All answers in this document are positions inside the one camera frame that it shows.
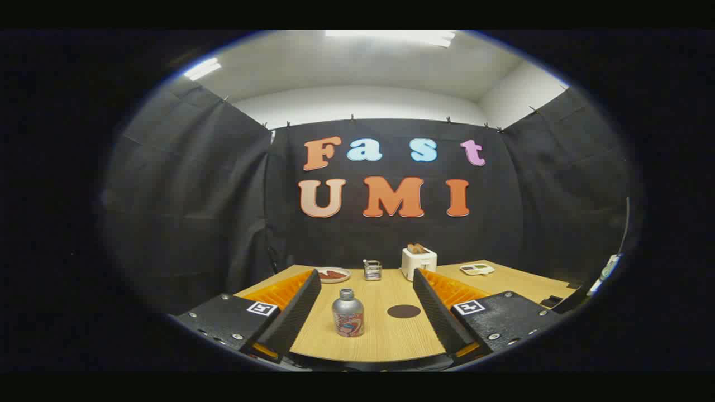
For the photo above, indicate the brown toast slice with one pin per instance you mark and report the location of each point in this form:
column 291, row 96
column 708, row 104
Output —
column 418, row 248

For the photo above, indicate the white toaster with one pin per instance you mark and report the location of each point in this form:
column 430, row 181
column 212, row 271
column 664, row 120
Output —
column 419, row 263

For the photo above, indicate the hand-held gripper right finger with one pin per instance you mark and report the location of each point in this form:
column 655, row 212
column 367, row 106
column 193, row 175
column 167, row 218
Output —
column 441, row 321

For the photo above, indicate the white divided tray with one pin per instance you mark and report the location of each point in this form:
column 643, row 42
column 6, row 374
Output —
column 477, row 269

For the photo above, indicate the white round plate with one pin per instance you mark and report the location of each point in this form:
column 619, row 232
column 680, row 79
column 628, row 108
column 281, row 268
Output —
column 342, row 278

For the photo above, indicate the metal mesh holder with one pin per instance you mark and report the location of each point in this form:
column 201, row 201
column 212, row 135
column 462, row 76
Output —
column 373, row 272

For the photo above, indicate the dark brown round coaster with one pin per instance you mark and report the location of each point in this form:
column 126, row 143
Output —
column 404, row 311

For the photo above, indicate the wooden table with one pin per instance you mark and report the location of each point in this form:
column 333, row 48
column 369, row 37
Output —
column 380, row 341

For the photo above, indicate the large ceiling light panel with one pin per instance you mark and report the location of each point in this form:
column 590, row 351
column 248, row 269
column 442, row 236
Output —
column 391, row 37

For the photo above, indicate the black backdrop cloth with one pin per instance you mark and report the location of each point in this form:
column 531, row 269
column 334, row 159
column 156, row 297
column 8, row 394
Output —
column 363, row 240

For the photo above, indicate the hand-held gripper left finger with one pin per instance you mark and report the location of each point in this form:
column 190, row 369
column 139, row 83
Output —
column 296, row 319

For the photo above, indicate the black table clamp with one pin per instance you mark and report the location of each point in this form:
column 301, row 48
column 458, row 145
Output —
column 551, row 301

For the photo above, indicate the small ceiling light panel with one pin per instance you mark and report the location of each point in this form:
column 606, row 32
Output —
column 202, row 68

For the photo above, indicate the silver juice bottle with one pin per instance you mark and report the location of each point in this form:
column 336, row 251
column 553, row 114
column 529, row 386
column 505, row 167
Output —
column 348, row 315

